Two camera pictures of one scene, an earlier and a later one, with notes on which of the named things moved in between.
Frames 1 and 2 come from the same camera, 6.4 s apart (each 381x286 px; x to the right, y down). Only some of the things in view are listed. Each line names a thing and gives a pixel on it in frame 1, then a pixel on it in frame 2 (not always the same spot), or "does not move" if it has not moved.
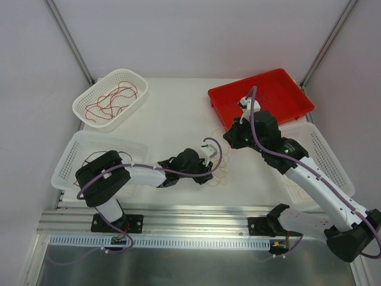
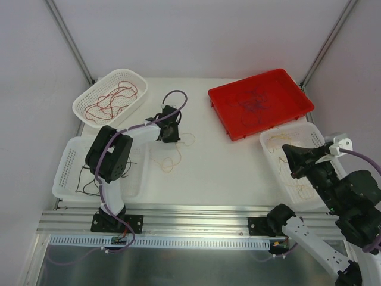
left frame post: x=71 y=41 does not move
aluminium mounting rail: x=74 y=218 does not move
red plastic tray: x=276 y=93 does not move
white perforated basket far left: x=111 y=99 does not move
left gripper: x=203 y=173 to x=171 y=133
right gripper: x=236 y=134 to x=309 y=162
